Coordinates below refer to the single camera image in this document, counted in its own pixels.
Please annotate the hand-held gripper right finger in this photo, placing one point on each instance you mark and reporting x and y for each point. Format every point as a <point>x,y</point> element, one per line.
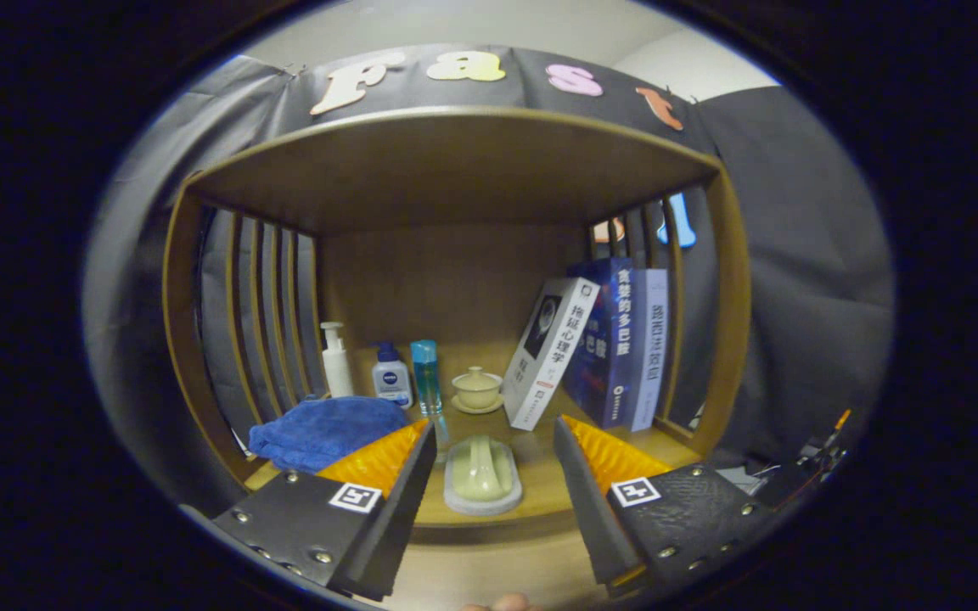
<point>591,509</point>

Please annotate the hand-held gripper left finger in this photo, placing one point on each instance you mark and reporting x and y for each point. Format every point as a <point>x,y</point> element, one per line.
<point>400,518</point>

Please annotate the wooden drawer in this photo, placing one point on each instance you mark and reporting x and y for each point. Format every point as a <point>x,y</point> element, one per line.
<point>497,568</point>

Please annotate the wooden countertop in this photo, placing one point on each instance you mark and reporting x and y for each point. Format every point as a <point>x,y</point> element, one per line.
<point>533,475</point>

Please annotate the wooden cabinet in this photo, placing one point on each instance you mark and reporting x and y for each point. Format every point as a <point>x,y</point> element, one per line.
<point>455,170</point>

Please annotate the folded blue towel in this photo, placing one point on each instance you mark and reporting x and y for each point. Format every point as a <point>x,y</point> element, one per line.
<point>319,433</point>

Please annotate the white bottle with blue cap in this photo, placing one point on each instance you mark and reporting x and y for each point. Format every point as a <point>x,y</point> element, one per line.
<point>391,379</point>

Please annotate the clear blue bottle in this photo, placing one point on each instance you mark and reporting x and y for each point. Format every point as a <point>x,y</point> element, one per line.
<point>427,378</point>

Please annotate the beige lidded teacup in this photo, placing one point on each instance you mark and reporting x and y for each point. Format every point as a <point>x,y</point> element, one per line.
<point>477,390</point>

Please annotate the dark blue book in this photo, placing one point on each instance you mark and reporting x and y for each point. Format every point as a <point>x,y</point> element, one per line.
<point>604,348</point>

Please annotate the white book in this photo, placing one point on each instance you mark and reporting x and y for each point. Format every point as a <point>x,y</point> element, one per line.
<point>550,352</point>

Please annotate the white pump bottle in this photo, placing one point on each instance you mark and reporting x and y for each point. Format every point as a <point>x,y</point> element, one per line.
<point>337,361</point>

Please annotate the light blue book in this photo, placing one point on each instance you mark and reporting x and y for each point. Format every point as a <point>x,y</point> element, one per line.
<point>650,348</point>

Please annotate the black and orange device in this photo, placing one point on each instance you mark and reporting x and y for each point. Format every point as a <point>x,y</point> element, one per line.
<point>820,450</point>

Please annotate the black backdrop cloth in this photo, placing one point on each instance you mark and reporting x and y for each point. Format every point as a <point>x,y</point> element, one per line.
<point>795,280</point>

